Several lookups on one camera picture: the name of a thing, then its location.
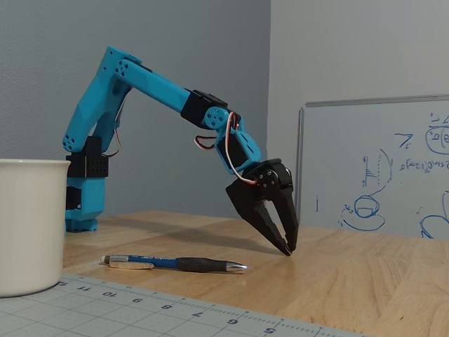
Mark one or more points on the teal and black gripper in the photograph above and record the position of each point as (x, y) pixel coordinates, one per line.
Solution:
(253, 196)

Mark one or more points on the blue and black pen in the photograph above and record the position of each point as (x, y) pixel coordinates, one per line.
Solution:
(196, 264)

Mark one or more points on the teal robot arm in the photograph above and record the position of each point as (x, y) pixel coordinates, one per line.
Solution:
(101, 102)

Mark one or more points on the whiteboard with blue drawings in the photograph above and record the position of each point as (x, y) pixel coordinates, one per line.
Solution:
(386, 147)

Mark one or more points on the grey flat board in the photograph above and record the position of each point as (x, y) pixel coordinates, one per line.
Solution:
(193, 42)

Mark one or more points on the grey gridded cutting mat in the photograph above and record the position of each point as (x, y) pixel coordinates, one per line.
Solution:
(87, 309)

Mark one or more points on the white ceramic mug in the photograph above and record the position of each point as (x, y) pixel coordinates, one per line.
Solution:
(31, 224)

